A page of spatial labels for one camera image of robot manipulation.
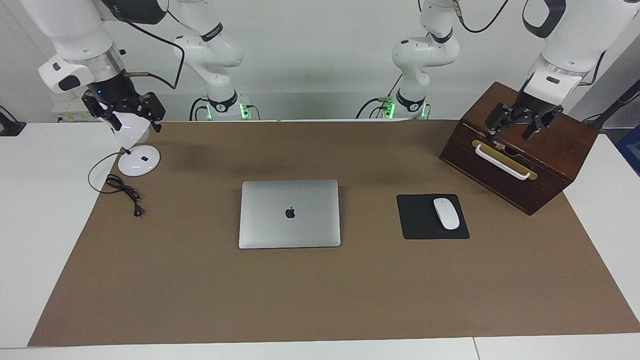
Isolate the silver laptop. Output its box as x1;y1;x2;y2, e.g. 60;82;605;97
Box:
238;179;342;250

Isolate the brown wooden box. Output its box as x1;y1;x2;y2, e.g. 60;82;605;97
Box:
439;81;600;216

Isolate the white desk lamp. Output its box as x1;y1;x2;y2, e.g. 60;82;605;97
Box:
107;111;161;177

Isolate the black stand pole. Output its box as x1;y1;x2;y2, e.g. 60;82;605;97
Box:
582;80;640;131

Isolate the white computer mouse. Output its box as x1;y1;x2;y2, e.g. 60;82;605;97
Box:
433;198;460;231

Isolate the blue bin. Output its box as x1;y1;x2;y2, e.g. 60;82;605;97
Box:
616;125;640;176

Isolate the black mouse pad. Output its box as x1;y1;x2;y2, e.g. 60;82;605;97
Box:
396;194;470;240

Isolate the brown table mat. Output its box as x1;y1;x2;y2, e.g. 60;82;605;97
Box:
27;120;640;347

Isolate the white box handle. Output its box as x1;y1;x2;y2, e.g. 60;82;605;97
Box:
474;144;532;181

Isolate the brass handle plate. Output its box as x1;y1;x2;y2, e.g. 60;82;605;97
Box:
471;139;538;181

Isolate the black lamp power cable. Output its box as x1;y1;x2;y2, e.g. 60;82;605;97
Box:
88;151;144;218

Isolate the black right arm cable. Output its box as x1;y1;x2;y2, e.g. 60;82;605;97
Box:
112;10;186;91

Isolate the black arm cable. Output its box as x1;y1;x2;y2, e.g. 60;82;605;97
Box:
452;0;511;34
112;10;186;91

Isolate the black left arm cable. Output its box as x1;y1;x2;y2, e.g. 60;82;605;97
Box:
452;0;511;34

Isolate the black clamp mount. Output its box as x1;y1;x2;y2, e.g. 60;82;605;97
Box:
0;106;27;137

